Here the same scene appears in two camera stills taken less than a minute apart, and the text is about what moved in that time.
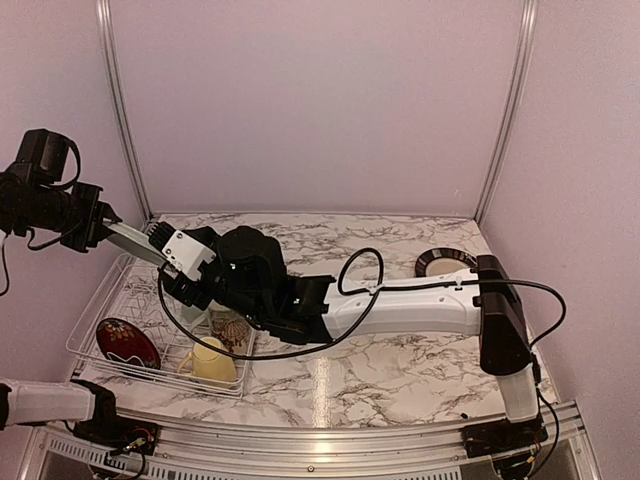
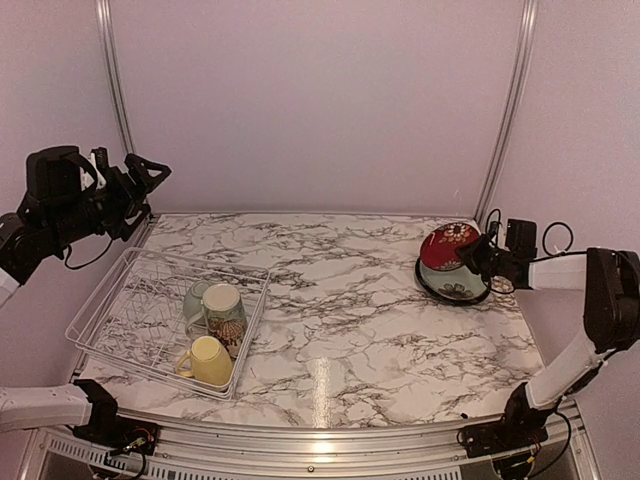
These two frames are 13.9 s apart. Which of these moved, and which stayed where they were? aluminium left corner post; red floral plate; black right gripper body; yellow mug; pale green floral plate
Moved: red floral plate; pale green floral plate; black right gripper body
Stayed: aluminium left corner post; yellow mug
